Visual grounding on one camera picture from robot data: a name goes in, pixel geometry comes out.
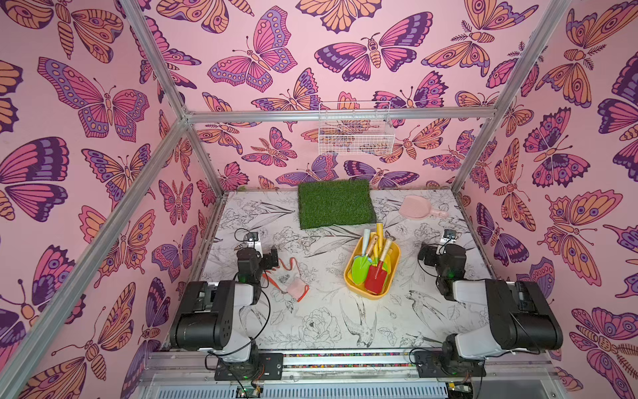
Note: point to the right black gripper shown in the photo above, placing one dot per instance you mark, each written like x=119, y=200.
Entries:
x=427, y=254

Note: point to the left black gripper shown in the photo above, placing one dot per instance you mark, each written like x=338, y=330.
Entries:
x=266, y=259

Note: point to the red shovel wooden handle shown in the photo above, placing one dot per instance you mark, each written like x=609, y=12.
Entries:
x=377, y=274

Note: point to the green trowel wooden handle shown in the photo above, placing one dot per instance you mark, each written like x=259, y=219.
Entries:
x=362, y=263

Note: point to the yellow plastic storage box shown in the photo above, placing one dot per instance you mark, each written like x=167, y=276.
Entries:
x=391, y=264

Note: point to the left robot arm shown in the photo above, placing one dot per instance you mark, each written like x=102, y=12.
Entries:
x=208, y=317

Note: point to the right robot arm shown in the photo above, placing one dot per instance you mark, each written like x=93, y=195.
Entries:
x=519, y=317

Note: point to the red white garden glove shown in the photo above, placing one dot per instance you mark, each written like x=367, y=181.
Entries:
x=287, y=279

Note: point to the pink plastic dustpan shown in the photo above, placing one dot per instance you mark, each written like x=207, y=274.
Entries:
x=419, y=207

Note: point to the artificial grass mat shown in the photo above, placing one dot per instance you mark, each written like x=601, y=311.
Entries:
x=339, y=203

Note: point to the blue trowel white handle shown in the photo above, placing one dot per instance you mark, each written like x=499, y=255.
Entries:
x=366, y=239

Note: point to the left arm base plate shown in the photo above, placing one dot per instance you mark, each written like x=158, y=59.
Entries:
x=263, y=366

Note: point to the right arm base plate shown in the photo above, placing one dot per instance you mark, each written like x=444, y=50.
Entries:
x=435, y=364

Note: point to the white wire basket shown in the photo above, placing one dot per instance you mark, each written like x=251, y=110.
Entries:
x=355, y=132

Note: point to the aluminium frame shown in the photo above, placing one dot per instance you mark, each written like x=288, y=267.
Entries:
x=31, y=352

